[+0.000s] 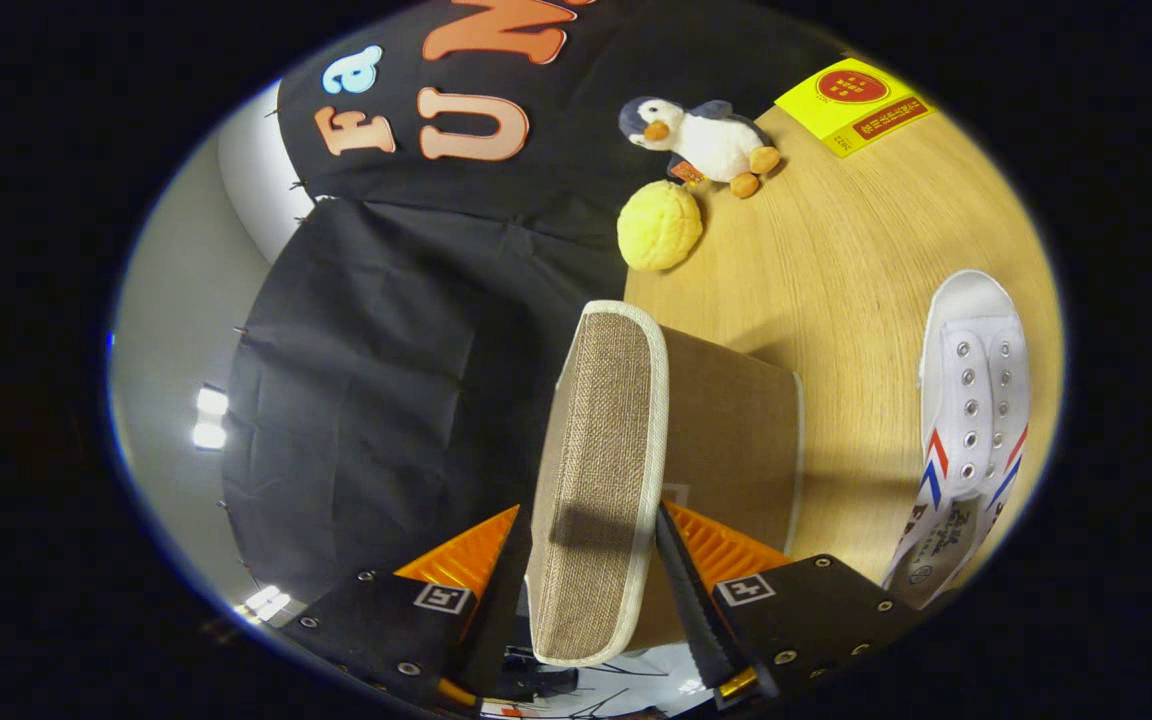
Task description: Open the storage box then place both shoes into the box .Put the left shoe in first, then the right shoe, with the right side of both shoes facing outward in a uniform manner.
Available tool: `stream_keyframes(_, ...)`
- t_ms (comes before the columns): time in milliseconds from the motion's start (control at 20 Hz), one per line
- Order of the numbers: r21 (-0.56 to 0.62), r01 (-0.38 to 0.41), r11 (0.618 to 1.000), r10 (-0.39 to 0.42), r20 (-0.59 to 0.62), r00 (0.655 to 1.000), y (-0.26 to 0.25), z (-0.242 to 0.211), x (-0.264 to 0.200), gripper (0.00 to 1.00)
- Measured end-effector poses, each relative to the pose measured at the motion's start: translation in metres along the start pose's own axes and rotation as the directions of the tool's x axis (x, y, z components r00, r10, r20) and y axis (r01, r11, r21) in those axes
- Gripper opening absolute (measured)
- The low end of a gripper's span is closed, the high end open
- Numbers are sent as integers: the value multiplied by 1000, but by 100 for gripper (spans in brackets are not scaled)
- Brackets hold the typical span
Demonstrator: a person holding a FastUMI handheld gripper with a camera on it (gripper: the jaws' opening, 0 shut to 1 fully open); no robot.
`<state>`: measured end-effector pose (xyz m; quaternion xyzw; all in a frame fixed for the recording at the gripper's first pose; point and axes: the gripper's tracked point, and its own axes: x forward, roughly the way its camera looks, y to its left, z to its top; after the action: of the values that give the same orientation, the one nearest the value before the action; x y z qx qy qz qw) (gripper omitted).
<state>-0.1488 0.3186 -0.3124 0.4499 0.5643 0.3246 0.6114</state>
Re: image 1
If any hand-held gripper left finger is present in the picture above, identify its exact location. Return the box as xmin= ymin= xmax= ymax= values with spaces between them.
xmin=281 ymin=503 xmax=537 ymax=716

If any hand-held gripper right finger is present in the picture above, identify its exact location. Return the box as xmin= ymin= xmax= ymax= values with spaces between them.
xmin=654 ymin=500 xmax=922 ymax=706

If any brown fabric storage box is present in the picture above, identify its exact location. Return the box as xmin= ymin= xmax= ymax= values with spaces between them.
xmin=526 ymin=300 xmax=805 ymax=669

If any white striped canvas shoe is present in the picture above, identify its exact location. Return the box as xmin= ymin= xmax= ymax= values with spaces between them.
xmin=881 ymin=268 xmax=1034 ymax=611

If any yellow textured plush toy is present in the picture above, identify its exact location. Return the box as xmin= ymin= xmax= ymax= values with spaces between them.
xmin=616 ymin=180 xmax=705 ymax=273

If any penguin plush toy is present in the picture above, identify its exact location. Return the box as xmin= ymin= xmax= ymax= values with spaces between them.
xmin=618 ymin=95 xmax=782 ymax=199

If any yellow book with red label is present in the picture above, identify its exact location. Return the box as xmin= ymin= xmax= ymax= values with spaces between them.
xmin=774 ymin=57 xmax=937 ymax=159

